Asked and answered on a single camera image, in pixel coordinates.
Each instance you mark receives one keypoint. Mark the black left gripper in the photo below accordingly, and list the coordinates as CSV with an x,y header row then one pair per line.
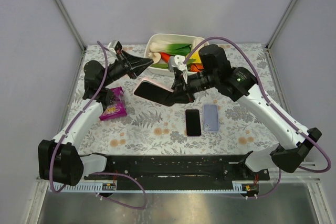
x,y
127,64

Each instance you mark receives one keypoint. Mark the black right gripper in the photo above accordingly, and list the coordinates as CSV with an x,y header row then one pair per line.
x,y
184,87

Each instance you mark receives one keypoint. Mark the black phone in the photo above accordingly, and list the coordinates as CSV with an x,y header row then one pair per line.
x,y
193,124

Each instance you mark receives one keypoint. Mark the lilac phone case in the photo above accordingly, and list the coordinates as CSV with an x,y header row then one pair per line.
x,y
210,118

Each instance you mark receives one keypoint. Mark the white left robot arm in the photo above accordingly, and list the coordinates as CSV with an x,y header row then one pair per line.
x,y
58,159

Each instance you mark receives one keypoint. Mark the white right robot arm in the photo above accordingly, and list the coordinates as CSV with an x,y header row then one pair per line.
x,y
294,140

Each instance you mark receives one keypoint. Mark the toy mushroom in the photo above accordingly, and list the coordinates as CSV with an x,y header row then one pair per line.
x,y
156,57

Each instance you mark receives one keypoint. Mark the toy green bean pod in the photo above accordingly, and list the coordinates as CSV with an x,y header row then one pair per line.
x,y
160,65

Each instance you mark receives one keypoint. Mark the toy orange tomato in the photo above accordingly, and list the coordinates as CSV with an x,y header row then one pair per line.
x,y
196,67

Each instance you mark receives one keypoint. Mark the toy bok choy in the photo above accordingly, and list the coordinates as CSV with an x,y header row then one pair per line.
x,y
170,48

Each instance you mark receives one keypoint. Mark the toy red chili pepper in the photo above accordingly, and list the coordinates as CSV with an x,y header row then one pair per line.
x,y
165,57

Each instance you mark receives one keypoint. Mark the toy napa cabbage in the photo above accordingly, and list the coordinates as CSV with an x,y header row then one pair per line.
x,y
195,51

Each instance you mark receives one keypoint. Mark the white rectangular food container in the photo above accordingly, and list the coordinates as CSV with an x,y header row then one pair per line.
x,y
158,40

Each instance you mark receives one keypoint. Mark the purple snack packet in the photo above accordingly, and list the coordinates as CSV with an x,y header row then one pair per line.
x,y
116,107

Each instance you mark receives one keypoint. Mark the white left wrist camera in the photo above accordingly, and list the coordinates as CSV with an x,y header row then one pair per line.
x,y
115,48

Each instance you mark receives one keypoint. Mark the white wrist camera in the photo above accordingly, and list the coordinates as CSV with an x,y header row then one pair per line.
x,y
115,48
178,67

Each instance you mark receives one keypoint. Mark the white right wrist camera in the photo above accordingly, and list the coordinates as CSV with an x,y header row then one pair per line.
x,y
178,67

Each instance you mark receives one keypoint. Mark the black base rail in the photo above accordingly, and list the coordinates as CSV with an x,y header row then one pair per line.
x,y
178,172

